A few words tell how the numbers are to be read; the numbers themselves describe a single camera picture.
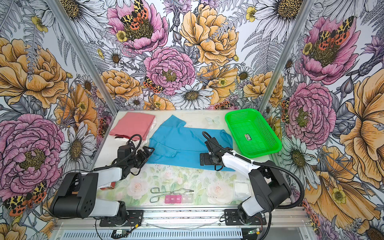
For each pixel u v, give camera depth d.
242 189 0.83
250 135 1.08
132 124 1.08
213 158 0.67
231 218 0.74
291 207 0.44
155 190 0.83
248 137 1.06
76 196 0.44
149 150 0.85
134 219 0.75
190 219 0.76
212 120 1.16
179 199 0.79
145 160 0.83
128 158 0.68
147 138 1.05
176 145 1.03
